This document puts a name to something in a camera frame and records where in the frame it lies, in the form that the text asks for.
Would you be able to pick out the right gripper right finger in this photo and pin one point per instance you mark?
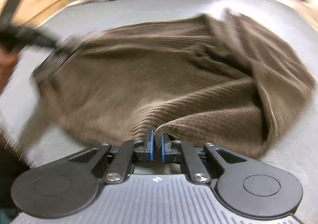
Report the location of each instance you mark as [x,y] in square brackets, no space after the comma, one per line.
[200,165]

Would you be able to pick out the brown corduroy pants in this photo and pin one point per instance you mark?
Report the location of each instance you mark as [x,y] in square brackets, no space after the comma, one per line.
[231,82]

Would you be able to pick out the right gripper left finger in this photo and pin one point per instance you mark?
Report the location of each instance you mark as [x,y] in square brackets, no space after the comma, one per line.
[113,164]

